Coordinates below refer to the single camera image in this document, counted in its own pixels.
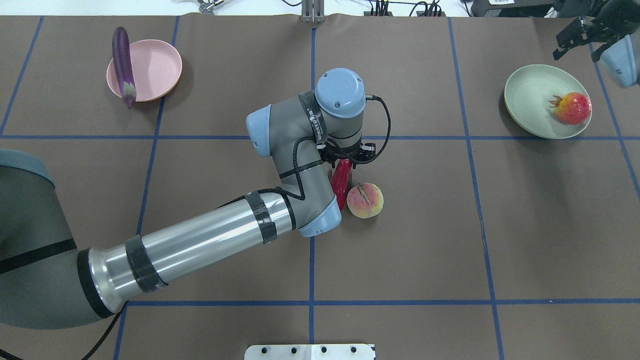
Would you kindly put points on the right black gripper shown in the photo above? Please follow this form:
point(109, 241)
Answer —
point(616, 22)

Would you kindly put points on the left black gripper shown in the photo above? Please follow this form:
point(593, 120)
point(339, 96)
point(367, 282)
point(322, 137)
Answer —
point(334, 158)

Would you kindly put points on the red chili pepper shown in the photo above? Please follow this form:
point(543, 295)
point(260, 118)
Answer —
point(339, 181)

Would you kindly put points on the peach fruit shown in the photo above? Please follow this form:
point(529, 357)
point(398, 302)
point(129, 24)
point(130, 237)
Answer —
point(365, 200)

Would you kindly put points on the red yellow pomegranate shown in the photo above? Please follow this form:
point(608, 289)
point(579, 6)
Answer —
point(573, 108)

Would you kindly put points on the purple eggplant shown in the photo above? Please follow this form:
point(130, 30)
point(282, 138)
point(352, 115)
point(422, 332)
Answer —
point(121, 56)

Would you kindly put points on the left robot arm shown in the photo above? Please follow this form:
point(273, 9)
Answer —
point(47, 283)

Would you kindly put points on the green plate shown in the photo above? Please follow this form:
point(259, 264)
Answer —
point(526, 95)

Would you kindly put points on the pink plate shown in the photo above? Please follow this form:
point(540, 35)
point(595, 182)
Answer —
point(157, 68)

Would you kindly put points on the aluminium frame post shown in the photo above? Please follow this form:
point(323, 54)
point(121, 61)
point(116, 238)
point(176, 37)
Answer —
point(313, 11)

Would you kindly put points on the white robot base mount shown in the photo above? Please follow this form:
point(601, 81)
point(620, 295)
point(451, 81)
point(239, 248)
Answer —
point(326, 351)

